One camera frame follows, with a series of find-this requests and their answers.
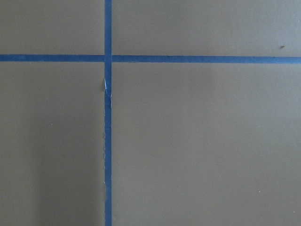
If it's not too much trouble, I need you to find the blue vertical tape strip right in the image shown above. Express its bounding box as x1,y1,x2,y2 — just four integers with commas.
104,0,112,226

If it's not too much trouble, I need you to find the blue horizontal tape strip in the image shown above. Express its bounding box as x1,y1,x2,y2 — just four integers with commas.
0,54,301,64

